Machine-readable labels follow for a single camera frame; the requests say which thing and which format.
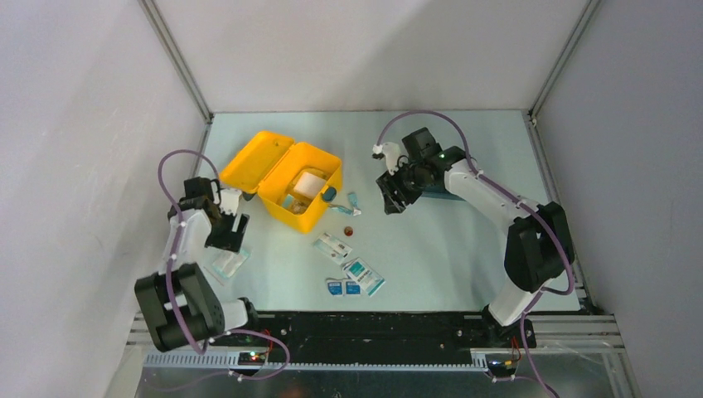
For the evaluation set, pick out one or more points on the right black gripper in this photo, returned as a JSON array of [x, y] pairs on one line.
[[389, 184]]

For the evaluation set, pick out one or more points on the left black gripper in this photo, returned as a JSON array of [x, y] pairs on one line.
[[230, 240]]

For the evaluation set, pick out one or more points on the clear teal sterile pouch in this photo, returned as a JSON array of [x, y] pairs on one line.
[[223, 264]]

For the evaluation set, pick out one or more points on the dark teal divided tray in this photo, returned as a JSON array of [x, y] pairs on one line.
[[439, 192]]

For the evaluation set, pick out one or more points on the cotton swabs bag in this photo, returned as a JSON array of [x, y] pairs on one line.
[[304, 205]]

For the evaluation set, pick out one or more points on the white gauze pad pack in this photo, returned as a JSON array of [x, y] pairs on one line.
[[309, 185]]

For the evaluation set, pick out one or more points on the medical gauze dressing packet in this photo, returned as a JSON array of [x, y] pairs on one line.
[[363, 275]]

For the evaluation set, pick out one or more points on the teal bandage pack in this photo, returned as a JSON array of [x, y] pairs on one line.
[[288, 202]]

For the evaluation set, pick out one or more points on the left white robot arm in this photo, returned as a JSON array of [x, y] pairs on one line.
[[178, 304]]

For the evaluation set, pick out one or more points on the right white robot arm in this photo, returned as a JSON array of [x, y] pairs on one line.
[[539, 247]]

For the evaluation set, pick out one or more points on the yellow medicine kit box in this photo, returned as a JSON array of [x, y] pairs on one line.
[[270, 164]]

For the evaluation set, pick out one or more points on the teal tube upper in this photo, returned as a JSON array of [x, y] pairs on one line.
[[353, 199]]

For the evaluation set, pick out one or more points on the teal tube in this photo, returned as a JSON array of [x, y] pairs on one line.
[[341, 209], [353, 199]]

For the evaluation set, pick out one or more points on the teal tube lower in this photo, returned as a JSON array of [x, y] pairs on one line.
[[341, 209]]

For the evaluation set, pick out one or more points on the white teal striped packet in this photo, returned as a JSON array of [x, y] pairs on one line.
[[332, 248]]

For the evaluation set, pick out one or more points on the blue alcohol pad right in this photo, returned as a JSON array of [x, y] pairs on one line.
[[351, 288]]

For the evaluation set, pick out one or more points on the blue alcohol pad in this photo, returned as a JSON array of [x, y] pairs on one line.
[[351, 288], [335, 287]]

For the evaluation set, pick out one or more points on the blue alcohol pad left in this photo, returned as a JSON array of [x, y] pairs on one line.
[[335, 287]]

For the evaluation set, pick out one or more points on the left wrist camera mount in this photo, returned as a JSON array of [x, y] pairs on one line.
[[229, 201]]

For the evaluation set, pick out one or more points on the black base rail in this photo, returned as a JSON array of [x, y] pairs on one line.
[[384, 338]]

